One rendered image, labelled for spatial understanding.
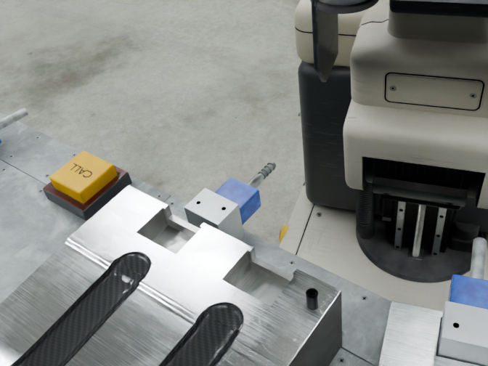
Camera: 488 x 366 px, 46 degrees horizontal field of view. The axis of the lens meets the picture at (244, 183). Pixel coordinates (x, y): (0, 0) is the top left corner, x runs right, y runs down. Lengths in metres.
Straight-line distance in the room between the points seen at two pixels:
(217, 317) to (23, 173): 0.44
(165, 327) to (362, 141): 0.42
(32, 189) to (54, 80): 1.87
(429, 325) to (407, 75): 0.36
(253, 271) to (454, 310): 0.18
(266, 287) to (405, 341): 0.13
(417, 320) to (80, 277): 0.31
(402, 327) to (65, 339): 0.29
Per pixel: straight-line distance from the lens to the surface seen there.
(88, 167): 0.75
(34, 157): 0.87
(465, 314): 0.51
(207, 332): 0.50
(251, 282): 0.55
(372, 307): 0.60
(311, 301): 0.48
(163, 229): 0.61
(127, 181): 0.76
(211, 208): 0.63
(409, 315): 0.53
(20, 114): 0.91
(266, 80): 2.34
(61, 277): 0.57
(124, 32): 2.89
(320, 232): 1.35
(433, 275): 1.30
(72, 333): 0.54
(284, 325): 0.48
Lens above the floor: 1.30
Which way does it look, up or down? 43 degrees down
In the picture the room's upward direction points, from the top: 10 degrees counter-clockwise
